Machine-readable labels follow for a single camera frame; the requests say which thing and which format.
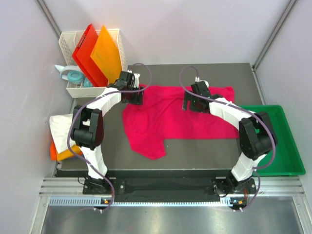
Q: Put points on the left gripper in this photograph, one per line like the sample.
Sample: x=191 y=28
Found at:
x=137 y=99

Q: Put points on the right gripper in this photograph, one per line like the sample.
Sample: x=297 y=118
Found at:
x=189 y=96

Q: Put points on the magenta t shirt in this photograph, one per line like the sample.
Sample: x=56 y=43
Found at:
x=161 y=117

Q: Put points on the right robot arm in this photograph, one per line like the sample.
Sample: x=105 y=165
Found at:
x=257 y=137

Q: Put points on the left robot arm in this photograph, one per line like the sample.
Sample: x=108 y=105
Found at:
x=87 y=129

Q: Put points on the orange plastic folder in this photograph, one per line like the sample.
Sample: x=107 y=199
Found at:
x=105 y=55

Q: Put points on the white plastic organizer basket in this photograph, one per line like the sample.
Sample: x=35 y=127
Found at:
x=68 y=41

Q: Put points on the red plastic folder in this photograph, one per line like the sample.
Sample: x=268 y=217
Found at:
x=82 y=57

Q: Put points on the teal white headphones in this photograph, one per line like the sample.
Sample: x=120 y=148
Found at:
x=73 y=74

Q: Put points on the white folded t shirt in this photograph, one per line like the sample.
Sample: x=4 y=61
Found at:
x=59 y=127

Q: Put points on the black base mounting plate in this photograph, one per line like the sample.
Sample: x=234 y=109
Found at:
x=155 y=186

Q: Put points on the orange folded t shirt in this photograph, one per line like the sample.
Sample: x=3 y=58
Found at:
x=55 y=156

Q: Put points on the green plastic tray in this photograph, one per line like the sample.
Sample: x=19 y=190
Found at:
x=287 y=160

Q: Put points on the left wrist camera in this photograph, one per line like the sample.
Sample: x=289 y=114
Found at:
x=135 y=80

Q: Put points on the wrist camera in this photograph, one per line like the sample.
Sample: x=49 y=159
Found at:
x=197 y=80
x=135 y=80

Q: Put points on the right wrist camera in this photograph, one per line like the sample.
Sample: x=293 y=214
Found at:
x=197 y=80

